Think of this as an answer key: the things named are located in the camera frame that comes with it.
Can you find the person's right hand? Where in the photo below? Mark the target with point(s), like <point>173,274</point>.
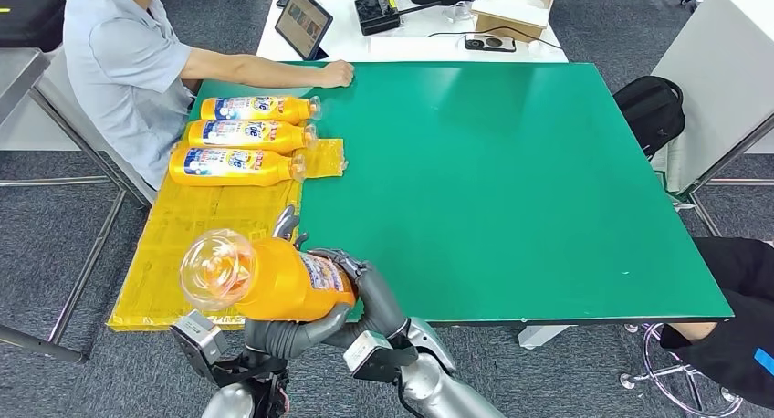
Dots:
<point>335,75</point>

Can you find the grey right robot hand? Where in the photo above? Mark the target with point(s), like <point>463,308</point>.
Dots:
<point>375,300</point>

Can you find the orange detergent bottle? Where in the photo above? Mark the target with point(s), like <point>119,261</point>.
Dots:
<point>230,167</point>
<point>248,136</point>
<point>284,279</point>
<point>254,108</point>

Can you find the person's right forearm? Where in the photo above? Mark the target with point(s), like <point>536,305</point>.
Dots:
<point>260,70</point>

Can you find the black tablet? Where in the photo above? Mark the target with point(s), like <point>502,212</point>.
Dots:
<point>304,23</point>

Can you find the clear plastic bag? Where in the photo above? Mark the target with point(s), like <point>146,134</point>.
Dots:
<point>459,10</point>

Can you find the white table foot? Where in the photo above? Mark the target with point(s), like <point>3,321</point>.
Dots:
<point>541,336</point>

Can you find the open cardboard box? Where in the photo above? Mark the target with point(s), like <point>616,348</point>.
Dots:
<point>515,15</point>

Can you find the yellow taped cardboard sheet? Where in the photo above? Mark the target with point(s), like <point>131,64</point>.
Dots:
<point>175,240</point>

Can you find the person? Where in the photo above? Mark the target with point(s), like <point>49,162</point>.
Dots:
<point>738,336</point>
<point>121,76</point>

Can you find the chrome stool base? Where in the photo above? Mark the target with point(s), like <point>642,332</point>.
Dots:
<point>659,385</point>

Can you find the black hard case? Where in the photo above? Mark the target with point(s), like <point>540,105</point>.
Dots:
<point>27,21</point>

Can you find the black backpack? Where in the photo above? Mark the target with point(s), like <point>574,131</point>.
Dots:
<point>650,114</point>

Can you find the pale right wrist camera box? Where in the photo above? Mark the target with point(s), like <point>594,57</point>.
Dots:
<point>372,355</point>

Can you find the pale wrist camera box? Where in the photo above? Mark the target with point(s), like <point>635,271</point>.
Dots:
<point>372,355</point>
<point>196,339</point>

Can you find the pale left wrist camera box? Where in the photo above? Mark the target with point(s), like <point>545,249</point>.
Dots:
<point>196,339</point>

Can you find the grey metal frame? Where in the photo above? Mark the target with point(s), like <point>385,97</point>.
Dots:
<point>704,176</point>

